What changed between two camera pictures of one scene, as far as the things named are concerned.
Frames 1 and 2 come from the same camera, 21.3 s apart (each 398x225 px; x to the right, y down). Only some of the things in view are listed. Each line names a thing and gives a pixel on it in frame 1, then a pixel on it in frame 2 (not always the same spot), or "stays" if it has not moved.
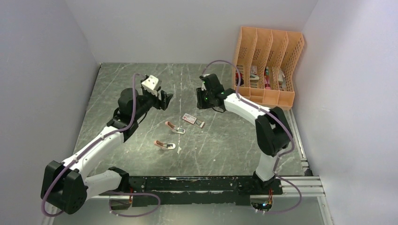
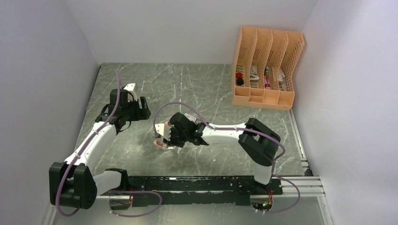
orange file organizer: [267, 59] stays
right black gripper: [201, 104] -> [172, 142]
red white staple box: [189, 118] stays
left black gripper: [158, 103] -> [141, 114]
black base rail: [164, 190] stays
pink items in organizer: [266, 78] stays
